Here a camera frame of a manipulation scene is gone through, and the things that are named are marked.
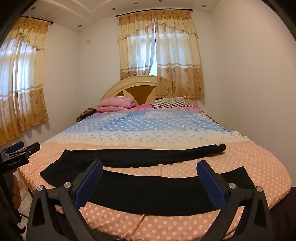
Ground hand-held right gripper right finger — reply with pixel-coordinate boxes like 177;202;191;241
196;160;273;241

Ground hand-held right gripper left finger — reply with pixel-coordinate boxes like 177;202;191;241
27;159;103;241

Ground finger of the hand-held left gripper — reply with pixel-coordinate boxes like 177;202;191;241
22;142;41;155
5;141;24;154

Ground black pants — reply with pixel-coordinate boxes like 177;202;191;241
40;143;256;215

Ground person's left hand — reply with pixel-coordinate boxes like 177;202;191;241
11;175;22;210

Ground wide beige floral curtain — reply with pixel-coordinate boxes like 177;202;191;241
0;17;50;145

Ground polka-dot bed sheet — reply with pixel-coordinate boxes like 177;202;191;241
17;105;292;241

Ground person's dark clothing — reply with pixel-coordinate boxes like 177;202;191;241
269;195;296;241

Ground folded pink blanket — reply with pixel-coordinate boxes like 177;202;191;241
97;97;136;113

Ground striped pillow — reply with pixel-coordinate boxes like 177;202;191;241
151;97;197;109

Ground cream wooden headboard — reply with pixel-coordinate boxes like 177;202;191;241
102;75;197;106

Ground short dark curtain rod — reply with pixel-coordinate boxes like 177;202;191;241
21;16;54;24

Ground recessed ceiling lights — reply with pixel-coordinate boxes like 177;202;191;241
31;1;163;27

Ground narrow beige floral curtain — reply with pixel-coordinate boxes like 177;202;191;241
117;11;158;81

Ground long dark curtain rod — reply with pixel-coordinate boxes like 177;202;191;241
115;9;193;17

